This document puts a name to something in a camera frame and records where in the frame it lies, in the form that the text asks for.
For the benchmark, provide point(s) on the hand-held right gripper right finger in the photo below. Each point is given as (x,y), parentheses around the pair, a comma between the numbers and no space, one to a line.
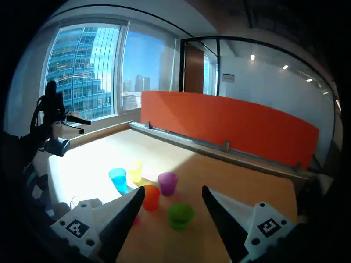
(256,219)

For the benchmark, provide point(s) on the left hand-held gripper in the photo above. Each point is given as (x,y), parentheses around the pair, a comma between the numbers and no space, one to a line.
(52,104)

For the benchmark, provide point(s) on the yellow plastic cup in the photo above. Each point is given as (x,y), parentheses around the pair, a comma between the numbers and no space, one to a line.
(135,171)

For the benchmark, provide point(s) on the orange plastic cup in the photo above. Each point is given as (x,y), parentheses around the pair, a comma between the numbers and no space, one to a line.
(151,198)

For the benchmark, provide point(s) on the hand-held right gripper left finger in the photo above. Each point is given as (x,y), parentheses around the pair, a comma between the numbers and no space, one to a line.
(90,219)

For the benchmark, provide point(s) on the purple plastic cup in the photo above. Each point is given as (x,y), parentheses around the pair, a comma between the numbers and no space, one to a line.
(168,185)

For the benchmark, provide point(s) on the green plastic cup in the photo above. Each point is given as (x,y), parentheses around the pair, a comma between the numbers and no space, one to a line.
(181,216)

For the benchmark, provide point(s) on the blue plastic cup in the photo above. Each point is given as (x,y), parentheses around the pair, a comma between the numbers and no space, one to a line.
(118,179)

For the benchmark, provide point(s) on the red desk screen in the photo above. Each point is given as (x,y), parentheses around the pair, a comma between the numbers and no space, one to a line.
(224,120)

